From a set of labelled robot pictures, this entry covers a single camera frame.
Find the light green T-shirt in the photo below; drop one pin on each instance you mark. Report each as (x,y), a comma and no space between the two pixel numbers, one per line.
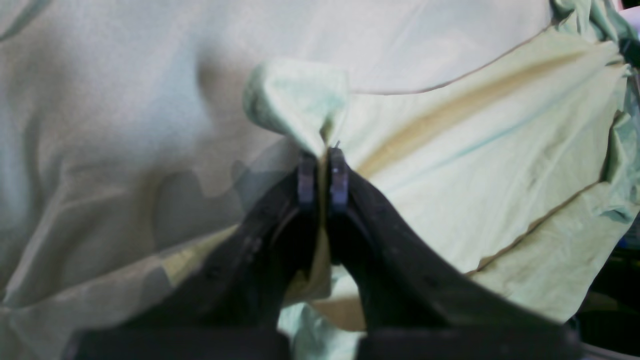
(508,144)

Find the green table cloth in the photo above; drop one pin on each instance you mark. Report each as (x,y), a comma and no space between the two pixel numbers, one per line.
(123,135)

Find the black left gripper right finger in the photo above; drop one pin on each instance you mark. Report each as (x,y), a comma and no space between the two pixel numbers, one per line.
(416,305)

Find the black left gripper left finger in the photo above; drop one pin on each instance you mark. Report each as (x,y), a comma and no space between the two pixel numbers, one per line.
(228,308)

